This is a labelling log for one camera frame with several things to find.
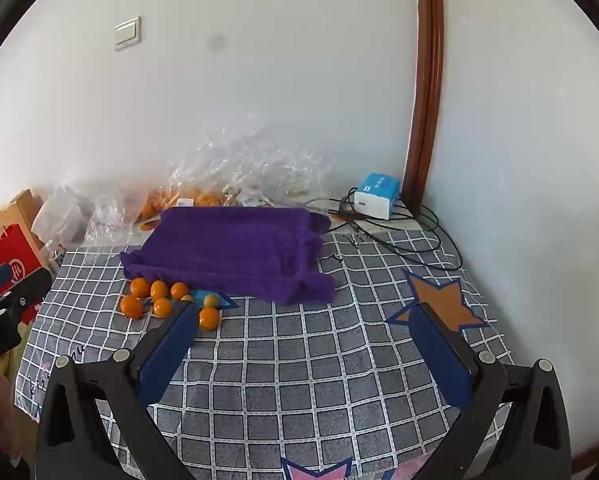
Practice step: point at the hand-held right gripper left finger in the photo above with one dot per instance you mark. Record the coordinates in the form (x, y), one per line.
(169, 355)

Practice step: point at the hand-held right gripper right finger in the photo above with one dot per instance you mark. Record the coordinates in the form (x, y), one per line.
(439, 360)

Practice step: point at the small orange mandarin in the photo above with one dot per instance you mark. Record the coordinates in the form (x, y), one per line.
(140, 286)
(132, 306)
(179, 290)
(159, 289)
(163, 307)
(209, 318)

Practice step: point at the tiny yellow round fruit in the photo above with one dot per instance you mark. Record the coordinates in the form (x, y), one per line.
(187, 299)
(210, 300)

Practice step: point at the red cardboard box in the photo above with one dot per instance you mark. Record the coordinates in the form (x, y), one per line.
(14, 260)

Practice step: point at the wooden chair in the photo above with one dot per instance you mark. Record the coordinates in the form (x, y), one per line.
(21, 207)

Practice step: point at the white plastic bag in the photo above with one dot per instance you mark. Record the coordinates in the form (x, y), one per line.
(61, 212)

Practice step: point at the clear plastic mandarin bag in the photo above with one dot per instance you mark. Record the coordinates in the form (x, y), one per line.
(114, 207)

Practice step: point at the purple towel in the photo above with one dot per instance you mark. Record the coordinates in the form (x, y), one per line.
(229, 250)

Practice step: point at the grey checkered tablecloth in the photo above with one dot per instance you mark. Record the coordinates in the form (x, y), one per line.
(304, 370)

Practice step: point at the pile of bagged mandarins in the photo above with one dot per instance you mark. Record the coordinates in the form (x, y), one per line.
(152, 204)

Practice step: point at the pile of bagged kumquats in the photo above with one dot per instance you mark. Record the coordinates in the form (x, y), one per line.
(207, 199)

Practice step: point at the clear bag with white label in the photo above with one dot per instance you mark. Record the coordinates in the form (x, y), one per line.
(204, 170)

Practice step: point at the brown wooden door frame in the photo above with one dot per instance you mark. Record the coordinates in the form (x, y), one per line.
(424, 85)

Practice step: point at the white wall light switch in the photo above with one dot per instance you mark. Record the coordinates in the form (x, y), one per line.
(128, 33)

